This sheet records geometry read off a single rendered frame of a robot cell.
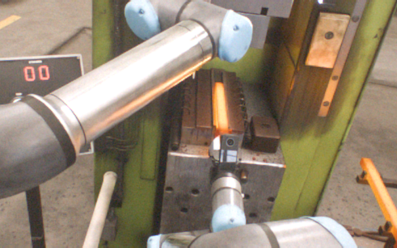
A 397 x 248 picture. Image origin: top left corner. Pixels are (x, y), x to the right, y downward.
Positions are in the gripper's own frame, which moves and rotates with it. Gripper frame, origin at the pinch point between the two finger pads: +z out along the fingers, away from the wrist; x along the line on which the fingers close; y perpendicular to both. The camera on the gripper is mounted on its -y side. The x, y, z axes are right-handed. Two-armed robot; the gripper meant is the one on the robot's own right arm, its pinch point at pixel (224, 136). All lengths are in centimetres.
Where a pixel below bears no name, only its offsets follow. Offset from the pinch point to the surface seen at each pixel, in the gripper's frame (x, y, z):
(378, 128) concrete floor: 153, 99, 188
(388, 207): 46.4, 7.4, -15.6
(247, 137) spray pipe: 8.8, 5.4, 9.1
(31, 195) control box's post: -58, 30, -1
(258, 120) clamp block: 13.1, 3.7, 17.8
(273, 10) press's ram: 8.1, -36.2, 8.0
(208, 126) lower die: -4.0, 2.8, 8.8
